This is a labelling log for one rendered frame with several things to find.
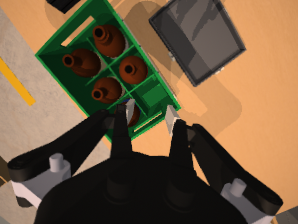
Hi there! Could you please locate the green bottle crate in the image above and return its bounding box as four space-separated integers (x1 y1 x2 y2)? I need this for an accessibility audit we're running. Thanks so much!
50 9 181 141

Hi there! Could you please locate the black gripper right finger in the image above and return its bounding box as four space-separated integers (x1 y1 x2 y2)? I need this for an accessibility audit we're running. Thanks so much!
165 105 283 224

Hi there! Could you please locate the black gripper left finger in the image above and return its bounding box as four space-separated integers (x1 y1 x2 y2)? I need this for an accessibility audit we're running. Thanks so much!
7 99 137 209

